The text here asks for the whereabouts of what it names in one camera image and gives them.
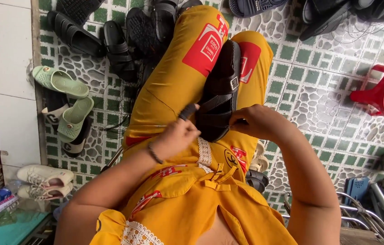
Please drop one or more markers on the black and white slipper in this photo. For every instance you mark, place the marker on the black and white slipper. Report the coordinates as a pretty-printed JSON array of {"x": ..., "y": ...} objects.
[
  {"x": 76, "y": 144},
  {"x": 54, "y": 114}
]

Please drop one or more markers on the person's right hand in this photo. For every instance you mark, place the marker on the person's right hand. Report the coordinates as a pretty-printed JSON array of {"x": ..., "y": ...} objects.
[{"x": 260, "y": 122}]

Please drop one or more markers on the person's right fingers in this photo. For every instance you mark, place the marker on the person's right fingers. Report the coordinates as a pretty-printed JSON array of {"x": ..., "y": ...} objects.
[{"x": 238, "y": 123}]

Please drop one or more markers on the black glossy shoe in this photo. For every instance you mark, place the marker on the black glossy shoe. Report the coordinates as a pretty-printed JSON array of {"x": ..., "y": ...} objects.
[{"x": 257, "y": 180}]

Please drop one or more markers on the black thread bundle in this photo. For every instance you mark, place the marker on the black thread bundle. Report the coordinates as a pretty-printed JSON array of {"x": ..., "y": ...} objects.
[{"x": 119, "y": 112}]

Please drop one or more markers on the black finger cot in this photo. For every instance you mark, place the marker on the black finger cot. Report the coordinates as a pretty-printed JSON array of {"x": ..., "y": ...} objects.
[{"x": 187, "y": 112}]

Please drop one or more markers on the teal table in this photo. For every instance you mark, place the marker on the teal table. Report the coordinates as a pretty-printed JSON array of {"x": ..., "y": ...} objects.
[{"x": 8, "y": 229}]

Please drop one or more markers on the metal chair frames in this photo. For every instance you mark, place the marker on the metal chair frames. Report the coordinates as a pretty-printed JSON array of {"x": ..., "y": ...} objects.
[{"x": 382, "y": 211}]

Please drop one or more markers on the navy blue slide sandal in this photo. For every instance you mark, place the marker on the navy blue slide sandal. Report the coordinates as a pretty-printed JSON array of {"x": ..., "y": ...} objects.
[{"x": 256, "y": 6}]

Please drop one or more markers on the person's left hand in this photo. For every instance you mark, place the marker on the person's left hand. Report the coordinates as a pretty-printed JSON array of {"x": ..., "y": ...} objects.
[{"x": 173, "y": 139}]

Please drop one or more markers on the white sneaker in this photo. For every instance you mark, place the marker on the white sneaker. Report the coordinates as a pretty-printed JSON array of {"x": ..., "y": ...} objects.
[
  {"x": 42, "y": 192},
  {"x": 44, "y": 175}
]

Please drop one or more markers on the yellow printed clothing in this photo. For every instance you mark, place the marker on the yellow printed clothing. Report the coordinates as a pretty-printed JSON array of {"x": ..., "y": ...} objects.
[{"x": 185, "y": 190}]

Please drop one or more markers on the black buckled leather sandal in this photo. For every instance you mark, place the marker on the black buckled leather sandal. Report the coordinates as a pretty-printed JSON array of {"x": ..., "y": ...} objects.
[{"x": 220, "y": 88}]

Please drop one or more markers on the beige sandal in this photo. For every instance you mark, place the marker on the beige sandal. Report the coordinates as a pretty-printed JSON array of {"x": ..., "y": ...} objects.
[{"x": 259, "y": 158}]

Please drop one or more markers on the green rubber slipper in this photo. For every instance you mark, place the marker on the green rubber slipper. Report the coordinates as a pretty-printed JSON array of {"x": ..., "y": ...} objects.
[
  {"x": 74, "y": 119},
  {"x": 62, "y": 83}
]

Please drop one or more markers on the black slide sandal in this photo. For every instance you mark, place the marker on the black slide sandal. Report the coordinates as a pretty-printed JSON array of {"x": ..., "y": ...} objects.
[
  {"x": 382, "y": 8},
  {"x": 324, "y": 20}
]

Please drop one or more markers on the heap of black rubber sandals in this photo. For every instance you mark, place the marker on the heap of black rubber sandals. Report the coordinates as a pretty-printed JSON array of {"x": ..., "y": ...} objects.
[{"x": 124, "y": 44}]

